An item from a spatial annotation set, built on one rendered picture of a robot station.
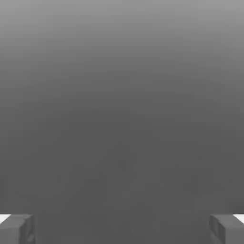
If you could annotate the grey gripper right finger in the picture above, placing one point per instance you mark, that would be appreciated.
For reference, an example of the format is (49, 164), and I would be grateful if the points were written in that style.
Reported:
(227, 229)

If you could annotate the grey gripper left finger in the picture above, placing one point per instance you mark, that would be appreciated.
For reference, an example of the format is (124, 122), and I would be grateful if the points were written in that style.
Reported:
(15, 229)

